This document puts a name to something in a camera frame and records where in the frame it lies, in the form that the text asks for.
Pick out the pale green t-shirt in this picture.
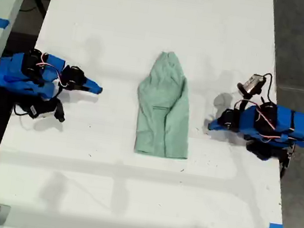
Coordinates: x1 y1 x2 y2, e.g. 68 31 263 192
128 47 202 162

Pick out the black floor cable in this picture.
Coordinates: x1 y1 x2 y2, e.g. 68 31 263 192
19 0 49 17

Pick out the silver black camera box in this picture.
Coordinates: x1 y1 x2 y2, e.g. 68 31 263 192
237 71 267 98

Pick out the black camera stalk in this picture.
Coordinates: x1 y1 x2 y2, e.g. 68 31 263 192
238 90 255 114
45 95 68 123

